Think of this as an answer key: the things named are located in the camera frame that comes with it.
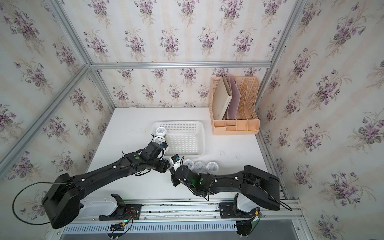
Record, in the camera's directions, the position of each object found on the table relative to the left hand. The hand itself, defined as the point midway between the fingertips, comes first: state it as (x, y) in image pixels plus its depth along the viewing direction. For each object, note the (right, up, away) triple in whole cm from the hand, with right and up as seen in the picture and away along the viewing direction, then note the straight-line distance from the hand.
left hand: (168, 165), depth 82 cm
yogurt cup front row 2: (+3, +6, -12) cm, 13 cm away
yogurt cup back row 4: (+25, -1, -1) cm, 25 cm away
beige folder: (+34, +41, +19) cm, 57 cm away
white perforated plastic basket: (+8, +13, +19) cm, 25 cm away
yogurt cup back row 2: (+12, +1, +2) cm, 12 cm away
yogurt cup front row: (-6, +15, +1) cm, 16 cm away
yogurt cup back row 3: (+18, -1, +1) cm, 18 cm away
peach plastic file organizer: (+51, +24, +19) cm, 60 cm away
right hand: (+2, -2, -3) cm, 4 cm away
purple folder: (+40, +37, +9) cm, 55 cm away
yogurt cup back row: (-7, +18, +14) cm, 24 cm away
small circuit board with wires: (-22, -26, -11) cm, 36 cm away
